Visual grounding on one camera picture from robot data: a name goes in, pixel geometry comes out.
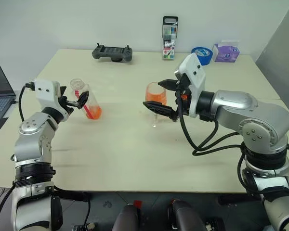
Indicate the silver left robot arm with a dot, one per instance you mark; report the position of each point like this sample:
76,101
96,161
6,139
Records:
30,144

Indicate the blue tape roll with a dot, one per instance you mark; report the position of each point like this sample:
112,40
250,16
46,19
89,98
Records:
202,55

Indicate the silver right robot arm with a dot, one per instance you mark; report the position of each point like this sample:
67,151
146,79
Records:
255,115

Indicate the grey handheld game controller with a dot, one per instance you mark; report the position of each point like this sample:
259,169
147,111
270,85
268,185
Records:
112,51

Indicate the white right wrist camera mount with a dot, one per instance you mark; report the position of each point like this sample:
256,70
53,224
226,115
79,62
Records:
195,79

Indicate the grey partition panel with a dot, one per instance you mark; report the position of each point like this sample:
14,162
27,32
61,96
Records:
281,48

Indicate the clear plastic bottle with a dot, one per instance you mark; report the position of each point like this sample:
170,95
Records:
94,106

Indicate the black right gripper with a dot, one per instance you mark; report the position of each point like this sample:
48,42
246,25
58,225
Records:
186,91

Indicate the wine glass with orange drink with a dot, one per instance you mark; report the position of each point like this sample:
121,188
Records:
155,95

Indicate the marker pen set box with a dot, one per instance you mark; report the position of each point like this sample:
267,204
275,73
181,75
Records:
169,45

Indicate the purple tissue box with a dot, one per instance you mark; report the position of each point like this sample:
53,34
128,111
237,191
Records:
226,54

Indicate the dark grey laptop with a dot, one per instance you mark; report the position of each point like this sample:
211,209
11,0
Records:
0,96

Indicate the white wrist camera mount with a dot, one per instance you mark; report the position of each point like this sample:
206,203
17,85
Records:
45,92
195,79

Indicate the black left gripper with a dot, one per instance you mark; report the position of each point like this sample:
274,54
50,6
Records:
63,106

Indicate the dark grey rounded shape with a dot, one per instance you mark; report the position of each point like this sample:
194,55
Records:
127,219
185,214

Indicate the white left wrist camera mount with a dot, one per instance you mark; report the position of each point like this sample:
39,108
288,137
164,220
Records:
45,92

